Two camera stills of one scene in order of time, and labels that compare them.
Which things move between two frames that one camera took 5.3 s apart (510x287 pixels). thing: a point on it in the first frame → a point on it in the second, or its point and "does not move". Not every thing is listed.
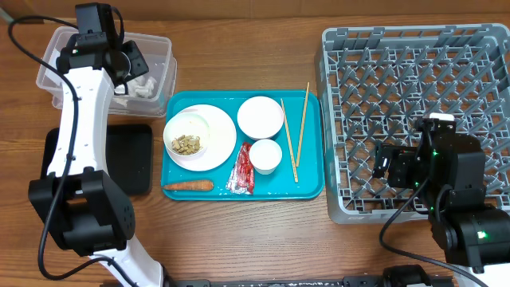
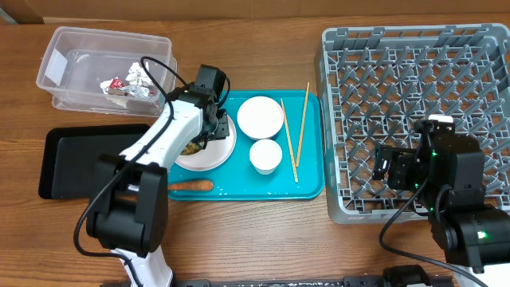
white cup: [265, 155] does not move
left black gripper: [140, 64] → [222, 129]
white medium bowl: [260, 117] does not move
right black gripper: [400, 158] does not move
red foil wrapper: [242, 178] → [116, 86]
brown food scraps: [186, 145] does not move
